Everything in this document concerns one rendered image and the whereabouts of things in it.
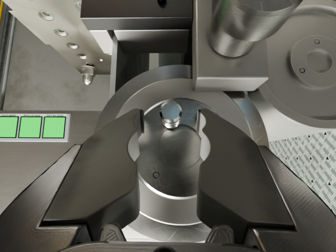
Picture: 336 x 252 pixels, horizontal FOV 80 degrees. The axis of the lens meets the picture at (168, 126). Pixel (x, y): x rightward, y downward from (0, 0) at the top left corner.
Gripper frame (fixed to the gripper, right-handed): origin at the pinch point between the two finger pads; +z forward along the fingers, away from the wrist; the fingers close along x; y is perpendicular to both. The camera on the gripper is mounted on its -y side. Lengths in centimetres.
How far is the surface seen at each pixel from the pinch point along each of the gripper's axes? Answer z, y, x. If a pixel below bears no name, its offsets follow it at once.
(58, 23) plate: 27.2, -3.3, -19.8
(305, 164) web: 10.2, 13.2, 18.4
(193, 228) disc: -1.9, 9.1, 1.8
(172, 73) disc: 6.3, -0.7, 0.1
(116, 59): 7.7, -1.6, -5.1
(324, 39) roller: 7.8, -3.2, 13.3
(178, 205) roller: -1.5, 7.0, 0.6
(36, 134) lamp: 29.5, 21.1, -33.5
